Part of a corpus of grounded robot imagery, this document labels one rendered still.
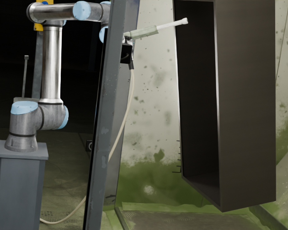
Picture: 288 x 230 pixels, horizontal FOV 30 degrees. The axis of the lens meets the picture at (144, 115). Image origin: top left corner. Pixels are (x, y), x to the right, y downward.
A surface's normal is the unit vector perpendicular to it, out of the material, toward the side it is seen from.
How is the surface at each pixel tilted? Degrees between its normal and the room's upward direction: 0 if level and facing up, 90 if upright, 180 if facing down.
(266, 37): 90
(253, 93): 90
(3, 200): 90
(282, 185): 57
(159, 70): 90
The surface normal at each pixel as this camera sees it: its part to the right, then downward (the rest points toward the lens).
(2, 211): 0.22, 0.21
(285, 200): -0.74, -0.59
